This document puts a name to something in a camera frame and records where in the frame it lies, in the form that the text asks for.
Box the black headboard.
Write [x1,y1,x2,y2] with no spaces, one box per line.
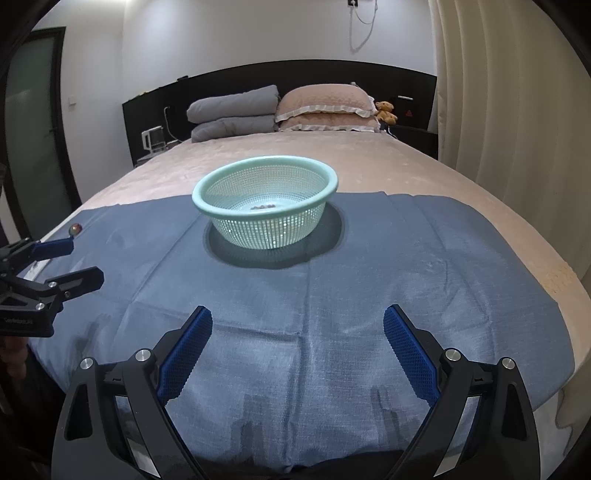
[122,59,438,168]

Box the blue cloth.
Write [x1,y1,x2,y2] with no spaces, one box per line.
[28,191,575,472]

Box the cream curtain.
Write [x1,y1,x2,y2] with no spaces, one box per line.
[429,0,591,296]

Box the white electric kettle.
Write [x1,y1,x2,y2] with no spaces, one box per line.
[141,126,166,153]

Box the black nightstand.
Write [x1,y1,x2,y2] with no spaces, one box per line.
[392,124,438,160]

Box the person's left hand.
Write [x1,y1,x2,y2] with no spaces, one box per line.
[0,336,29,380]

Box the frosted glass door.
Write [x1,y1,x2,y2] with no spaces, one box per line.
[0,27,83,241]

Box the green plastic basket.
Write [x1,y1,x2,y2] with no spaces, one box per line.
[191,156,339,250]

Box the beige frilled pillow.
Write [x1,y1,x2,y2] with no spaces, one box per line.
[276,84,376,121]
[276,113,382,134]

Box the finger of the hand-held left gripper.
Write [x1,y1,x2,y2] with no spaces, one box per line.
[0,237,75,274]
[0,266,105,315]

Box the brown teddy bear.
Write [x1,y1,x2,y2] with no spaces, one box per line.
[374,100,399,125]

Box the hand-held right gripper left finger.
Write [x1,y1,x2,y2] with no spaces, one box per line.
[52,305,213,480]

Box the beige bed blanket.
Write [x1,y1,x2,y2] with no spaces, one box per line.
[41,129,591,416]

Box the folded grey duvet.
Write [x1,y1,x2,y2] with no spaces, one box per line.
[187,85,281,143]

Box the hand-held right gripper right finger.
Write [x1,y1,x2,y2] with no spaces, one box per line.
[383,304,541,480]

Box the white charger cable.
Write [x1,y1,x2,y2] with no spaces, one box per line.
[164,106,182,145]

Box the white wall cable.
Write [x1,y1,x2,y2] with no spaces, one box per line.
[347,0,379,52]

